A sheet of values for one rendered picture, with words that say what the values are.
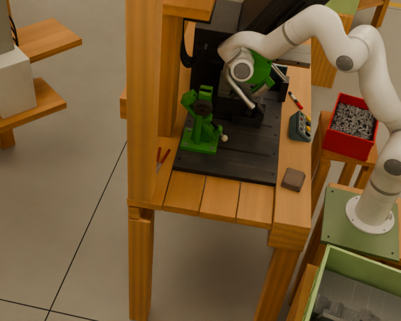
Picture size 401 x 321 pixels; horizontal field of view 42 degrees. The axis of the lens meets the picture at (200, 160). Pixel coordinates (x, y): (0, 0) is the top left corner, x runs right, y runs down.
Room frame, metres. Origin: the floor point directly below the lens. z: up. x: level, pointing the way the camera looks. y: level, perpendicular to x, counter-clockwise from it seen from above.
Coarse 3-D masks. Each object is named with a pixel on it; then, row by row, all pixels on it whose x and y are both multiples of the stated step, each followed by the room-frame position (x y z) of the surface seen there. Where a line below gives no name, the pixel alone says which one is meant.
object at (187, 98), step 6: (192, 90) 1.70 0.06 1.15; (186, 96) 1.68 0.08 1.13; (192, 96) 1.67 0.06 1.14; (180, 102) 1.66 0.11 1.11; (186, 102) 1.66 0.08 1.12; (192, 102) 1.66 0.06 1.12; (186, 108) 1.66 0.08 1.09; (192, 108) 1.67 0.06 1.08; (192, 114) 1.66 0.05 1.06; (204, 120) 1.66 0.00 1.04; (210, 120) 1.66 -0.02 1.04; (204, 126) 1.65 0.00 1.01; (210, 126) 1.68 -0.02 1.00; (216, 126) 1.68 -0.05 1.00; (210, 132) 1.65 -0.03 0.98; (216, 132) 1.66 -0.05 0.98
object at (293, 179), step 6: (288, 168) 1.55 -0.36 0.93; (288, 174) 1.52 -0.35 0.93; (294, 174) 1.52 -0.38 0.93; (300, 174) 1.53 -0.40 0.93; (282, 180) 1.50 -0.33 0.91; (288, 180) 1.48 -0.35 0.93; (294, 180) 1.49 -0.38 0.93; (300, 180) 1.49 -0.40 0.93; (282, 186) 1.47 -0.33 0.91; (288, 186) 1.47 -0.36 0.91; (294, 186) 1.46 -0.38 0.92; (300, 186) 1.48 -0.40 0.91
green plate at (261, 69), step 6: (258, 54) 1.94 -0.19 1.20; (258, 60) 1.94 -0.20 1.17; (264, 60) 1.94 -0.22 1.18; (270, 60) 1.94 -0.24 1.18; (258, 66) 1.93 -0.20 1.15; (264, 66) 1.93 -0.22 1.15; (270, 66) 1.93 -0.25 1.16; (258, 72) 1.92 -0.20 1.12; (264, 72) 1.92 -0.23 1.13; (252, 78) 1.92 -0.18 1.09; (258, 78) 1.92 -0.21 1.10; (264, 78) 1.92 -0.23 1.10
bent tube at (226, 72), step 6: (246, 48) 1.92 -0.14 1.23; (228, 66) 1.90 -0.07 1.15; (228, 72) 1.90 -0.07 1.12; (228, 78) 1.89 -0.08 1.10; (228, 84) 1.89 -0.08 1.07; (234, 84) 1.89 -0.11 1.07; (234, 90) 1.88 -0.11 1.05; (240, 90) 1.88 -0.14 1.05; (240, 96) 1.87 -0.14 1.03; (246, 96) 1.87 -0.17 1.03; (246, 102) 1.86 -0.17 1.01; (252, 102) 1.87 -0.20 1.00; (252, 108) 1.85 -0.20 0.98
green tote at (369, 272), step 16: (336, 256) 1.14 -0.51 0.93; (352, 256) 1.13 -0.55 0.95; (320, 272) 1.04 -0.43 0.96; (336, 272) 1.14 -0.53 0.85; (352, 272) 1.12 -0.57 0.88; (368, 272) 1.11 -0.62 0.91; (384, 272) 1.09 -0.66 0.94; (400, 272) 1.08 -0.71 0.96; (384, 288) 1.08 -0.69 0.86; (400, 288) 1.07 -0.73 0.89; (304, 320) 0.89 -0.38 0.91
